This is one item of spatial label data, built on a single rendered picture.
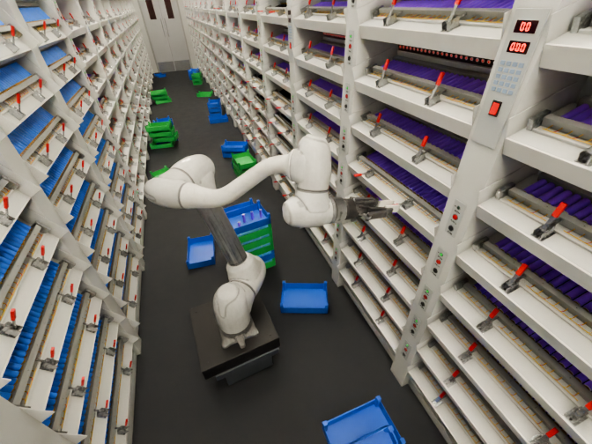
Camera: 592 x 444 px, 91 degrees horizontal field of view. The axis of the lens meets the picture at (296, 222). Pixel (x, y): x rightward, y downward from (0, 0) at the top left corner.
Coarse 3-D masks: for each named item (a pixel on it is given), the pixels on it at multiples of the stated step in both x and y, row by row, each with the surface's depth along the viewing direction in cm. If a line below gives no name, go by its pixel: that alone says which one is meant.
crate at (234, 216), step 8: (256, 200) 204; (240, 208) 201; (248, 208) 204; (256, 208) 208; (232, 216) 201; (240, 216) 202; (248, 216) 202; (256, 216) 202; (264, 216) 201; (232, 224) 195; (240, 224) 195; (248, 224) 187; (256, 224) 190; (264, 224) 193; (240, 232) 187
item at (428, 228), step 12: (348, 156) 141; (360, 168) 138; (360, 180) 138; (372, 180) 130; (384, 192) 122; (408, 216) 110; (420, 216) 107; (420, 228) 106; (432, 228) 102; (432, 240) 102
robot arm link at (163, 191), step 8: (176, 168) 112; (160, 176) 109; (168, 176) 108; (176, 176) 108; (184, 176) 111; (152, 184) 107; (160, 184) 106; (168, 184) 105; (176, 184) 105; (144, 192) 109; (152, 192) 106; (160, 192) 105; (168, 192) 104; (176, 192) 103; (152, 200) 108; (160, 200) 106; (168, 200) 105; (176, 200) 104; (176, 208) 108
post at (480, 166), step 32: (544, 0) 55; (576, 0) 54; (544, 32) 56; (544, 96) 66; (576, 96) 70; (480, 160) 76; (512, 160) 75; (480, 224) 87; (448, 256) 95; (416, 352) 129
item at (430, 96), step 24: (408, 48) 112; (360, 72) 120; (384, 72) 106; (408, 72) 106; (432, 72) 99; (456, 72) 93; (384, 96) 106; (408, 96) 97; (432, 96) 88; (456, 96) 86; (480, 96) 79; (432, 120) 89; (456, 120) 80
